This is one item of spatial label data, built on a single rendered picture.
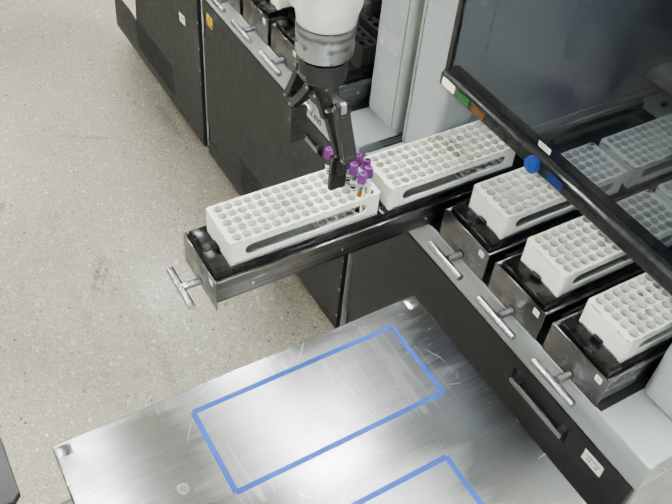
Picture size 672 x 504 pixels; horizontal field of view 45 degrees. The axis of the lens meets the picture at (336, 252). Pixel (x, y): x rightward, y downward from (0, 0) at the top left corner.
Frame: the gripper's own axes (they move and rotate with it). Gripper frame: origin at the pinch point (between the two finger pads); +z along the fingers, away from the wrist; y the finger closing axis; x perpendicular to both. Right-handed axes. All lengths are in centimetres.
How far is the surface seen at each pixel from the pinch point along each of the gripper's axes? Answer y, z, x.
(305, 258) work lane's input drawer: 7.1, 15.7, -5.2
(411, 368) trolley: 36.9, 12.4, -3.3
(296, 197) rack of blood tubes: -0.4, 8.2, -3.3
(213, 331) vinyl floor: -43, 95, -3
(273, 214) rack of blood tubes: 1.5, 8.3, -8.7
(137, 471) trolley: 34, 12, -46
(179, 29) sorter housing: -123, 50, 23
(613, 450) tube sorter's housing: 59, 25, 24
